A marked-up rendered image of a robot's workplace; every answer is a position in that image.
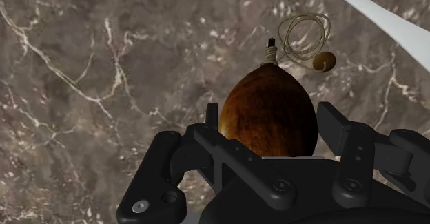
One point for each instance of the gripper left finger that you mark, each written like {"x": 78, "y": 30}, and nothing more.
{"x": 158, "y": 169}

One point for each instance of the brown wooden spinning top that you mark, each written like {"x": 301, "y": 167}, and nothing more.
{"x": 268, "y": 112}

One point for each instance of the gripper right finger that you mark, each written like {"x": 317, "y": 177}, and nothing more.
{"x": 354, "y": 163}

